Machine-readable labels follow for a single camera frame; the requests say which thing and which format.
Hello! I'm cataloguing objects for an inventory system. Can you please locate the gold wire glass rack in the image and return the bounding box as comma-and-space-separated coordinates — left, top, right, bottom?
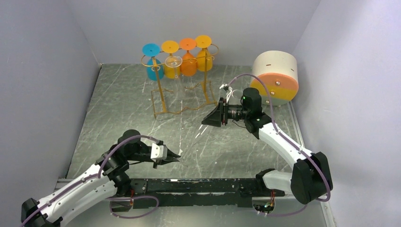
140, 43, 219, 117

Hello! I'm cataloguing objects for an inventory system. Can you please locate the yellow wine glass right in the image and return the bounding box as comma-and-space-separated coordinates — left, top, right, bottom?
195, 35, 214, 72

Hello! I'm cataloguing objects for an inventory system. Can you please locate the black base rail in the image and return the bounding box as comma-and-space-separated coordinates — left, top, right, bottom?
117, 178, 285, 209

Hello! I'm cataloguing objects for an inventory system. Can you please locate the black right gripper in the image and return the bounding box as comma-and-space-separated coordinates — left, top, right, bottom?
201, 98, 249, 128

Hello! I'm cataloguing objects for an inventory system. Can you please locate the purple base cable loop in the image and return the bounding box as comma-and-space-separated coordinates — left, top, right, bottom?
109, 194, 160, 219

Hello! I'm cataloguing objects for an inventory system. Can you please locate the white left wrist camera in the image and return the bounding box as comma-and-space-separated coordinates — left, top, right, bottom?
150, 143, 167, 163

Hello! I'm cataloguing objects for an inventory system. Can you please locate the orange wine glass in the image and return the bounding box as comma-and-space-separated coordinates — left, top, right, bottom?
179, 38, 197, 77

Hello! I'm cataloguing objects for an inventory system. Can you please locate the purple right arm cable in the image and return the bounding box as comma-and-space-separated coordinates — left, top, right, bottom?
227, 73, 331, 218

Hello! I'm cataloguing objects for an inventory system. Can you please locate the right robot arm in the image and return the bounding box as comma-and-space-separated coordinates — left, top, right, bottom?
201, 87, 333, 204

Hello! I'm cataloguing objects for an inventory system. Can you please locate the yellow wine glass left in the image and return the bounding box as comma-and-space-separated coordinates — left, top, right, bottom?
161, 40, 179, 79

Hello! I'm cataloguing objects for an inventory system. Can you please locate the blue wine glass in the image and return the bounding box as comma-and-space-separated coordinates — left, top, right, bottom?
142, 43, 165, 81

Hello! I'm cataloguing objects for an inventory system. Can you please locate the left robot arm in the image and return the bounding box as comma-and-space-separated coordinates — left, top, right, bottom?
21, 130, 181, 227

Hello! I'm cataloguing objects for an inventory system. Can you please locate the yellow wine glass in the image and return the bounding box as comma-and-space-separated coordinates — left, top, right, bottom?
161, 40, 179, 79
195, 35, 214, 72

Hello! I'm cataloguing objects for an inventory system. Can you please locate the round beige drawer cabinet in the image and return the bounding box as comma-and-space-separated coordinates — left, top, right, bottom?
250, 51, 299, 106

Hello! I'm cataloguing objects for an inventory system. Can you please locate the clear wine glass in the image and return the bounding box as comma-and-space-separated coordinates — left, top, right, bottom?
179, 124, 213, 165
165, 54, 185, 105

